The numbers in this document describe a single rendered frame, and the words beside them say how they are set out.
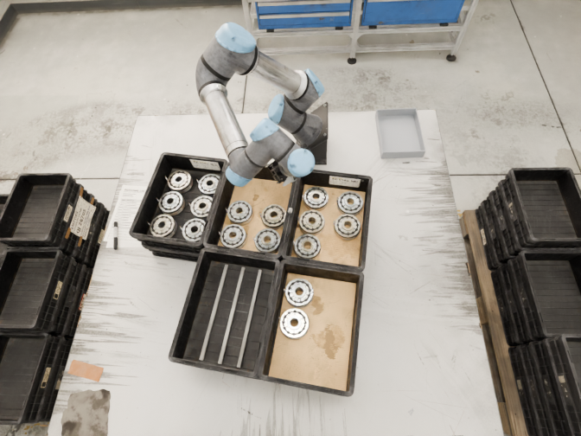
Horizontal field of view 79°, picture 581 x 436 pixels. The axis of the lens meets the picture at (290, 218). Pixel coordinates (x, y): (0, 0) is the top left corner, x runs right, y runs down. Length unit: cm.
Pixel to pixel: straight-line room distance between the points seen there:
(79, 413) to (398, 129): 182
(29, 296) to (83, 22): 293
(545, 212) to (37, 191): 273
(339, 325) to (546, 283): 118
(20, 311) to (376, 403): 178
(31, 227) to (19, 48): 251
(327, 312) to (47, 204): 169
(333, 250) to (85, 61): 315
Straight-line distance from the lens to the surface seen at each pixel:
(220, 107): 118
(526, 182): 223
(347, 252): 140
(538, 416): 211
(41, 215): 236
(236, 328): 134
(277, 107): 154
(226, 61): 124
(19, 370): 237
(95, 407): 162
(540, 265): 217
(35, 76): 410
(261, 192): 152
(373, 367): 145
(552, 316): 211
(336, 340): 131
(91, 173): 305
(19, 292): 237
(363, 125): 191
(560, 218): 221
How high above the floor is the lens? 213
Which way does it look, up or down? 63 degrees down
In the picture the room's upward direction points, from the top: 7 degrees counter-clockwise
